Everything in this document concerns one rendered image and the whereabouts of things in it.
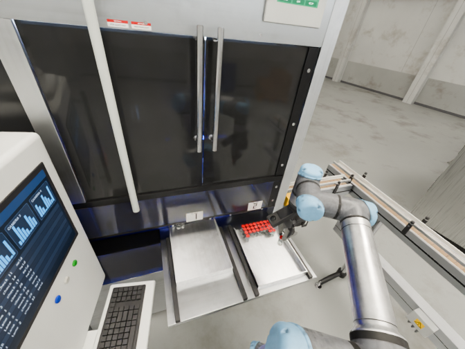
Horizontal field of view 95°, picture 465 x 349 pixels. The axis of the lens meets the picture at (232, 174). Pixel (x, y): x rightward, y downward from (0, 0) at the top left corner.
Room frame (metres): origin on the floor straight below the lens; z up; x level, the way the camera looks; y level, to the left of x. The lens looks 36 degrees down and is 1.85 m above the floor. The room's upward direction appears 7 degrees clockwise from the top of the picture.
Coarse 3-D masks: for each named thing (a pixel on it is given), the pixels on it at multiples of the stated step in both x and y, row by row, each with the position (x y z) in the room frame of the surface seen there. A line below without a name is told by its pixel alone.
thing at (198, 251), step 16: (192, 224) 0.81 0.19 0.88; (208, 224) 0.83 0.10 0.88; (176, 240) 0.69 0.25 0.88; (192, 240) 0.70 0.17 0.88; (208, 240) 0.72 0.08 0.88; (176, 256) 0.60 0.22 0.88; (192, 256) 0.61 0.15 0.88; (208, 256) 0.62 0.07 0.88; (224, 256) 0.63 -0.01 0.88; (176, 272) 0.52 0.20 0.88; (192, 272) 0.53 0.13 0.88; (208, 272) 0.54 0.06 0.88; (224, 272) 0.54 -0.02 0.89
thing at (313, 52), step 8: (312, 48) 0.92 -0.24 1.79; (312, 56) 0.93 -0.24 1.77; (304, 64) 0.92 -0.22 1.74; (312, 64) 0.93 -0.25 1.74; (304, 72) 0.92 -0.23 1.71; (312, 72) 0.94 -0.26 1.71; (304, 80) 0.93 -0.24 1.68; (304, 88) 0.93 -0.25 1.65; (296, 96) 0.92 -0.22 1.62; (304, 96) 0.93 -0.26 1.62; (296, 104) 0.92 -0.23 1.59; (296, 112) 0.93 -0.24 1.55; (296, 120) 0.93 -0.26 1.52; (288, 128) 0.92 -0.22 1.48; (288, 136) 0.92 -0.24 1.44; (288, 144) 0.93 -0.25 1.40; (288, 152) 0.93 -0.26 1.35; (280, 160) 0.92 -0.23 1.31; (280, 168) 0.93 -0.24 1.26; (272, 192) 0.92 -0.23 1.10; (272, 200) 0.92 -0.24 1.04
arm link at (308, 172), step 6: (300, 168) 0.60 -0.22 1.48; (306, 168) 0.59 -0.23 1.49; (312, 168) 0.59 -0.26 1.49; (318, 168) 0.60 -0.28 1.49; (300, 174) 0.58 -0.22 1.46; (306, 174) 0.57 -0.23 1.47; (312, 174) 0.56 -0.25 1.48; (318, 174) 0.56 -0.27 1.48; (300, 180) 0.57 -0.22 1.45; (306, 180) 0.55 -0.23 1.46; (312, 180) 0.55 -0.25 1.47; (318, 180) 0.56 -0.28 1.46; (294, 186) 0.59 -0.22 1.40; (294, 192) 0.58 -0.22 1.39
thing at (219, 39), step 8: (216, 40) 0.78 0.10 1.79; (216, 56) 0.73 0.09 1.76; (216, 64) 0.72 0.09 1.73; (216, 72) 0.72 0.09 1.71; (216, 80) 0.72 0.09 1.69; (216, 88) 0.72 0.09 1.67; (216, 96) 0.72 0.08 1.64; (216, 104) 0.72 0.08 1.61; (216, 112) 0.72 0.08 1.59; (216, 120) 0.72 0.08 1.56; (216, 128) 0.72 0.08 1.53; (208, 136) 0.78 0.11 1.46; (216, 136) 0.72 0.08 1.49; (216, 144) 0.72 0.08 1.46
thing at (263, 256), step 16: (240, 240) 0.74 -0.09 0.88; (256, 240) 0.75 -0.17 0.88; (272, 240) 0.77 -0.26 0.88; (288, 240) 0.75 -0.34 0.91; (256, 256) 0.66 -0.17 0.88; (272, 256) 0.67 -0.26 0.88; (288, 256) 0.68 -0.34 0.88; (256, 272) 0.57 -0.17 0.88; (272, 272) 0.58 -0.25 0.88; (288, 272) 0.59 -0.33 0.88; (304, 272) 0.58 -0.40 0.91
